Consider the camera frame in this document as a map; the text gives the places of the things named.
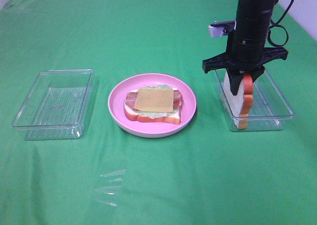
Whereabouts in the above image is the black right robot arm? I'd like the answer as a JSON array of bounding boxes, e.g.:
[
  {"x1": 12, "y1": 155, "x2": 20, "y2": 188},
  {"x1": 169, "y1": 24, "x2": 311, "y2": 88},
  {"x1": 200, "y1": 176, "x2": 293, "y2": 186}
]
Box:
[{"x1": 203, "y1": 0, "x2": 288, "y2": 95}]

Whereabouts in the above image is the yellow toy cheese slice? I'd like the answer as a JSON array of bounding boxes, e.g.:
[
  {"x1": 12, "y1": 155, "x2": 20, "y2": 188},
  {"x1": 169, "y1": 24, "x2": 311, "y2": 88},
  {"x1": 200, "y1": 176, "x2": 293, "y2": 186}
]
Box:
[{"x1": 134, "y1": 88, "x2": 174, "y2": 113}]

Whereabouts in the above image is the clear right plastic container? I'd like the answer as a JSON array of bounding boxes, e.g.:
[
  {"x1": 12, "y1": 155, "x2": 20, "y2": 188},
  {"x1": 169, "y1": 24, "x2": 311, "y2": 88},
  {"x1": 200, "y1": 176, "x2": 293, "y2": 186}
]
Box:
[{"x1": 214, "y1": 69, "x2": 295, "y2": 131}]

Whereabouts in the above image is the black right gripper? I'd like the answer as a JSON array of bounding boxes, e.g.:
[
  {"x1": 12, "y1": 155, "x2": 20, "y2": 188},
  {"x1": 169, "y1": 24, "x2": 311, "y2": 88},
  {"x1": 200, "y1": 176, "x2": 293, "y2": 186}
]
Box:
[{"x1": 202, "y1": 0, "x2": 288, "y2": 96}]

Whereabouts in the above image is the toy bread slice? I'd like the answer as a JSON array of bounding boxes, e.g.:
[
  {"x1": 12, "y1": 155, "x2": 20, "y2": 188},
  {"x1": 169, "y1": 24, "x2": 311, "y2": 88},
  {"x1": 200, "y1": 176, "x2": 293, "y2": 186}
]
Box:
[
  {"x1": 223, "y1": 72, "x2": 254, "y2": 117},
  {"x1": 123, "y1": 87, "x2": 181, "y2": 125}
]

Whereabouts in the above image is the pink plate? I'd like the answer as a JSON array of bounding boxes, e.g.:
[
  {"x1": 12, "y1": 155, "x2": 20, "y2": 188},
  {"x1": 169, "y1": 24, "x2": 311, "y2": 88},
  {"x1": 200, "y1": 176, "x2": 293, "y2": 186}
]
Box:
[{"x1": 108, "y1": 73, "x2": 197, "y2": 138}]

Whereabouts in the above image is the toy lettuce leaf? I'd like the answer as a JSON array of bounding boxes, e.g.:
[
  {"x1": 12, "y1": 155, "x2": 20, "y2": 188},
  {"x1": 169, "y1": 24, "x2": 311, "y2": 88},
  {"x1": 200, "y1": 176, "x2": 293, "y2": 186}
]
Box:
[{"x1": 132, "y1": 85, "x2": 179, "y2": 118}]

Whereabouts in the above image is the clear left plastic container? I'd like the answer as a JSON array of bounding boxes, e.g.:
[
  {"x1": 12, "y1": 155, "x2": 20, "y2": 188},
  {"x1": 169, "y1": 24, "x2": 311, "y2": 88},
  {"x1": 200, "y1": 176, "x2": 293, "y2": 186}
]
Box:
[{"x1": 12, "y1": 69, "x2": 93, "y2": 140}]

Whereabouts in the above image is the clear plastic container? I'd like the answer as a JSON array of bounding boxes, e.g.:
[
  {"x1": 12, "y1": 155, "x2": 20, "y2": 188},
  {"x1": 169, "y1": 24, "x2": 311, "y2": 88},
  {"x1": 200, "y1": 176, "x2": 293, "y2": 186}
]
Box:
[
  {"x1": 214, "y1": 69, "x2": 295, "y2": 131},
  {"x1": 12, "y1": 69, "x2": 93, "y2": 140}
]

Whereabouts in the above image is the toy bacon strip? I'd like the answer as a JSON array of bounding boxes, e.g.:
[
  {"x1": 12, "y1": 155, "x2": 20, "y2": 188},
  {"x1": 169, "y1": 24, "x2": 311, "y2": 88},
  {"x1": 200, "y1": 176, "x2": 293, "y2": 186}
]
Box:
[
  {"x1": 173, "y1": 90, "x2": 182, "y2": 110},
  {"x1": 124, "y1": 91, "x2": 138, "y2": 109}
]

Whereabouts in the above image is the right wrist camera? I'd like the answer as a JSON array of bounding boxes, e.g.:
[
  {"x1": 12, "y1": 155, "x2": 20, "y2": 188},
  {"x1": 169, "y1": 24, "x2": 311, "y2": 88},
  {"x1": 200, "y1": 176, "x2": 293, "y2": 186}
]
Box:
[{"x1": 208, "y1": 20, "x2": 236, "y2": 38}]

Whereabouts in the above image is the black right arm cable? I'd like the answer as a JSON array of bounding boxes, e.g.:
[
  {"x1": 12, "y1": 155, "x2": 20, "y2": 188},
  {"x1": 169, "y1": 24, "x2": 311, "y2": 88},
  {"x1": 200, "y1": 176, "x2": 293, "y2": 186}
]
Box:
[{"x1": 266, "y1": 0, "x2": 296, "y2": 48}]

